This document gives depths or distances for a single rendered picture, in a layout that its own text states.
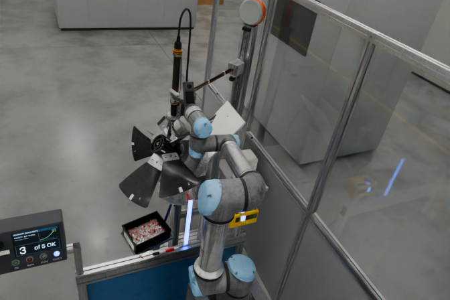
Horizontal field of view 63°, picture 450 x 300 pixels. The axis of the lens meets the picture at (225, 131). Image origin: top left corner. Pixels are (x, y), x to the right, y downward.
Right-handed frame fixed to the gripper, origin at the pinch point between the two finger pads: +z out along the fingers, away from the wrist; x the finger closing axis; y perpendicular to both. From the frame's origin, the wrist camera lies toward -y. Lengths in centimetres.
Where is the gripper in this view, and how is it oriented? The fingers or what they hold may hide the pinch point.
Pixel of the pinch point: (179, 88)
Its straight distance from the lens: 176.0
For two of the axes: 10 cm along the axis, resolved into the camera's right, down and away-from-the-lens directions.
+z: -3.9, -5.3, 7.5
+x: 9.1, -1.2, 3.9
